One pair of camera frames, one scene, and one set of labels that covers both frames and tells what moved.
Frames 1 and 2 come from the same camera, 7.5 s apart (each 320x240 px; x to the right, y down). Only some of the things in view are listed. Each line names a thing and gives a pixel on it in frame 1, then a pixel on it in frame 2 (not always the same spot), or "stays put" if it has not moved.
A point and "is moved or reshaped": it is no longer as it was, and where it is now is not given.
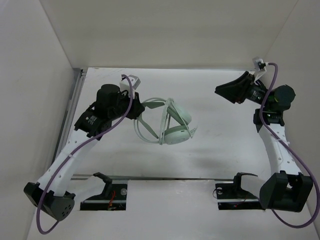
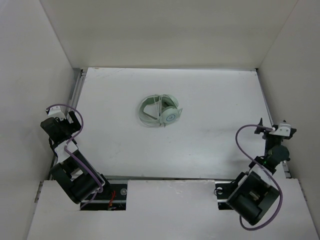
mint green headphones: [165, 121] is moved or reshaped
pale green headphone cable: [164, 120] → [158, 98]
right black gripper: [232, 90] → [265, 133]
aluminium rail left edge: [79, 78] stays put
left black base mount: [113, 198] stays put
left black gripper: [137, 107] → [74, 126]
